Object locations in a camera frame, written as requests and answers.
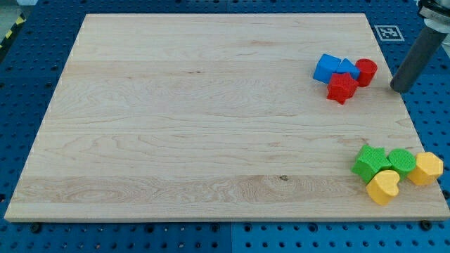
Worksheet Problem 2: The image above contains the blue cube block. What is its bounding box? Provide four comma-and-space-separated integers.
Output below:
313, 53, 342, 84

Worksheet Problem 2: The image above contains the black yellow hazard tape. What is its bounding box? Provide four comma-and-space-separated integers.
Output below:
1, 13, 27, 51

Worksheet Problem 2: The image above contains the green star block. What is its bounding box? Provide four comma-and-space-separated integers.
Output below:
351, 145, 392, 183

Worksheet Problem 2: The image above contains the white fiducial marker tag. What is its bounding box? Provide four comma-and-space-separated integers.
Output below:
374, 25, 404, 41

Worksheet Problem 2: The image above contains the yellow heart block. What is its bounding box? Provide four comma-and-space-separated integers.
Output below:
366, 170, 400, 206

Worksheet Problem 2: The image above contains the wooden board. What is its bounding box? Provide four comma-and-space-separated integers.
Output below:
5, 13, 449, 222

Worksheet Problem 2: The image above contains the blue triangle block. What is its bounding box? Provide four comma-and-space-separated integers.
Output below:
335, 58, 360, 80

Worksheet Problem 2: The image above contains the red cylinder block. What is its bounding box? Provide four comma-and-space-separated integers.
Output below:
355, 58, 378, 87

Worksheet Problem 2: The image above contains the green cylinder block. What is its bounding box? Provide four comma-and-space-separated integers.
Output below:
387, 148, 416, 181

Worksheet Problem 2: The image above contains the silver white tool mount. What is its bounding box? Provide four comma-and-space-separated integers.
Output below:
416, 0, 449, 34

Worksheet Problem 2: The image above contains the red star block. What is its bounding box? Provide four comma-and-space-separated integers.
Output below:
326, 72, 359, 105

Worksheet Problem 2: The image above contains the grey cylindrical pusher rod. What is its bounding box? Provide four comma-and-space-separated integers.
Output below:
390, 27, 448, 93

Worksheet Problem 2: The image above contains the yellow hexagon block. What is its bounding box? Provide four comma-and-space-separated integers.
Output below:
407, 152, 444, 186

